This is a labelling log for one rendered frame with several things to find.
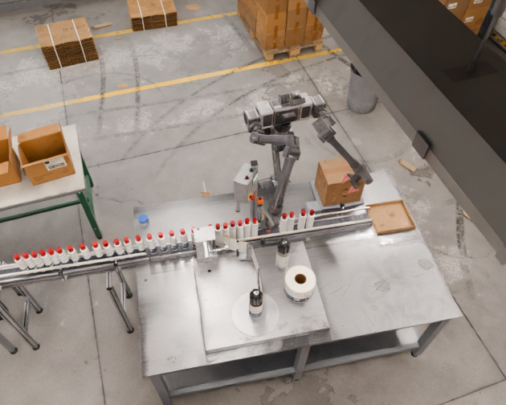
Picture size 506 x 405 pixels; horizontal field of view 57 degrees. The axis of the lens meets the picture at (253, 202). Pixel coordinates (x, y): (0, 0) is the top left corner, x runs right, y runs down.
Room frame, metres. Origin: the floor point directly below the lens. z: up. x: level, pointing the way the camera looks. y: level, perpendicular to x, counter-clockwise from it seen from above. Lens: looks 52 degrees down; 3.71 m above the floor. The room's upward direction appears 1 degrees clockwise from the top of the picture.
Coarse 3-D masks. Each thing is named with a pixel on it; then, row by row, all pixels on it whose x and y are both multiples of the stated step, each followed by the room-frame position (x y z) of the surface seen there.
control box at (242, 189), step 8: (248, 168) 2.01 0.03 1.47; (256, 168) 2.02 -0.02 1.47; (240, 176) 1.94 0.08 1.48; (248, 176) 1.94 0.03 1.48; (240, 184) 1.89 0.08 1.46; (248, 184) 1.88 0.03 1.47; (256, 184) 2.00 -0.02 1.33; (240, 192) 1.89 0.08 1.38; (248, 192) 1.88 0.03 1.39; (240, 200) 1.89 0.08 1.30; (248, 200) 1.88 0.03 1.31
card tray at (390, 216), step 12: (372, 204) 2.22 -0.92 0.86; (384, 204) 2.24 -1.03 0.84; (396, 204) 2.25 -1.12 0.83; (372, 216) 2.12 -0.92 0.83; (384, 216) 2.13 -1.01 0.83; (396, 216) 2.13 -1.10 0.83; (408, 216) 2.13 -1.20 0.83; (384, 228) 2.01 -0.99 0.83; (396, 228) 1.99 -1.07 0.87; (408, 228) 2.01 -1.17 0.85
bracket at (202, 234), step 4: (196, 228) 1.76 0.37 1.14; (200, 228) 1.76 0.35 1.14; (204, 228) 1.76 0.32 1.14; (208, 228) 1.76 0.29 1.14; (212, 228) 1.76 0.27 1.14; (196, 232) 1.73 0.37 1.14; (200, 232) 1.73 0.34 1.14; (204, 232) 1.73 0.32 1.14; (208, 232) 1.73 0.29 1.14; (212, 232) 1.73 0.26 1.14; (196, 236) 1.70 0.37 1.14; (200, 236) 1.70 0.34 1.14; (204, 236) 1.70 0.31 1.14; (208, 236) 1.70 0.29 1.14; (212, 236) 1.70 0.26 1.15; (196, 240) 1.67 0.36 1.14; (200, 240) 1.67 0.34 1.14; (204, 240) 1.67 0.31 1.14; (208, 240) 1.67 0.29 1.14
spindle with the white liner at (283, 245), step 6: (282, 240) 1.66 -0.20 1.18; (282, 246) 1.62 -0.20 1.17; (288, 246) 1.62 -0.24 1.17; (282, 252) 1.61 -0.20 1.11; (288, 252) 1.64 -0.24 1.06; (276, 258) 1.64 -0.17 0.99; (282, 258) 1.61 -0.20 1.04; (276, 264) 1.63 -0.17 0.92; (282, 264) 1.61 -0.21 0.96; (282, 270) 1.61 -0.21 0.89
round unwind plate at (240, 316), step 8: (248, 296) 1.40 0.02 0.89; (264, 296) 1.41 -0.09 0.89; (240, 304) 1.34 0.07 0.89; (248, 304) 1.35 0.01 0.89; (264, 304) 1.35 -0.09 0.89; (272, 304) 1.35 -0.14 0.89; (232, 312) 1.29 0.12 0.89; (240, 312) 1.29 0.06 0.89; (248, 312) 1.29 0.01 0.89; (264, 312) 1.29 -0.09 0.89; (272, 312) 1.29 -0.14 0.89; (240, 320) 1.23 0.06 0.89; (248, 320) 1.23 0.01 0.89; (256, 320) 1.24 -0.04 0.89; (264, 320) 1.24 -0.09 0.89; (272, 320) 1.24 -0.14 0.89; (240, 328) 1.18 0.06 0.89; (248, 328) 1.18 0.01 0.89; (256, 328) 1.18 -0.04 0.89; (264, 328) 1.18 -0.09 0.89; (272, 328) 1.18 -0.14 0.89; (256, 336) 1.13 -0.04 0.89
